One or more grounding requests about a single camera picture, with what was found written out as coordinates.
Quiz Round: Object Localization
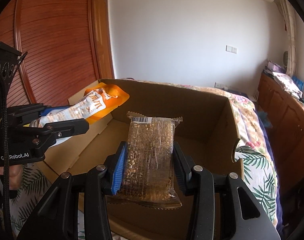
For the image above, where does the clear sesame bar snack pack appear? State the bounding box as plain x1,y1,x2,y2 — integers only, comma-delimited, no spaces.
108,112,182,210

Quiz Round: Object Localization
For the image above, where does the orange white snack pouch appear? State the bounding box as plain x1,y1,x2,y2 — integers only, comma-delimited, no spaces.
29,82,130,128

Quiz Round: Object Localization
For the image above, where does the person's left hand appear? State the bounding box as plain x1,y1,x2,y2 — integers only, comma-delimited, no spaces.
0,163,24,192

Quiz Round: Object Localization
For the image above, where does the brown cardboard box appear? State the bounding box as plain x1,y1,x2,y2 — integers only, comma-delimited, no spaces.
37,79,244,239

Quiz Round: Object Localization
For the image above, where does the green leaf print tablecloth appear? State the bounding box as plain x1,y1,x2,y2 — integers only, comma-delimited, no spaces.
10,142,282,235

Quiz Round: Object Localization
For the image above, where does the wooden sideboard cabinet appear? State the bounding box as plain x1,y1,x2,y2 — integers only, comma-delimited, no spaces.
257,72,304,198

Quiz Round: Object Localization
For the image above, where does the folded floral cloth stack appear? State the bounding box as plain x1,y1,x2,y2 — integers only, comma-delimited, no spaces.
263,60,302,99

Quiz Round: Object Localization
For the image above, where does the patterned window curtain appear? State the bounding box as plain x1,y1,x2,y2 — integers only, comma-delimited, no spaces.
278,0,297,76

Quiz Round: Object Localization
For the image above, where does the white wall switch plate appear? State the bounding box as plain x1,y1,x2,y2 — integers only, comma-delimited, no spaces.
226,45,237,54

